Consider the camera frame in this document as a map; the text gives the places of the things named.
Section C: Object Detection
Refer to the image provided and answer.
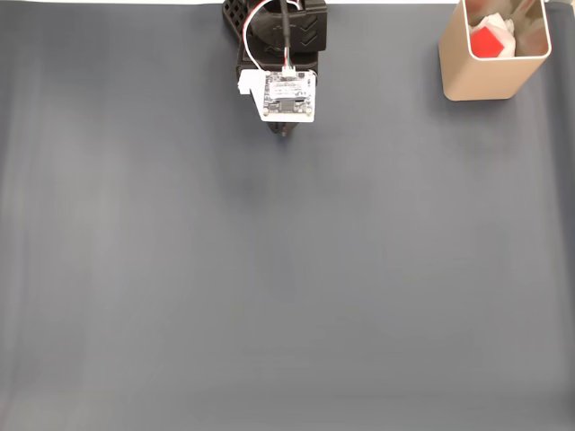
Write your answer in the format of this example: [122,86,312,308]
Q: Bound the red cube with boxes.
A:
[469,25,505,59]

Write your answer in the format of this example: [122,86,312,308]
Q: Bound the grey table mat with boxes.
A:
[0,3,575,431]

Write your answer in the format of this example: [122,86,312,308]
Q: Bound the white crumpled tissue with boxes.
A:
[466,12,518,60]

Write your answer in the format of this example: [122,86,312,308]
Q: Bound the camera board on white mount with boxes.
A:
[235,67,317,124]

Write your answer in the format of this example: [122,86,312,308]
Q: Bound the black camera cable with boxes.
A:
[278,0,296,75]

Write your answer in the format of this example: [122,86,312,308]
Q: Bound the red white servo cable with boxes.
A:
[242,0,303,73]

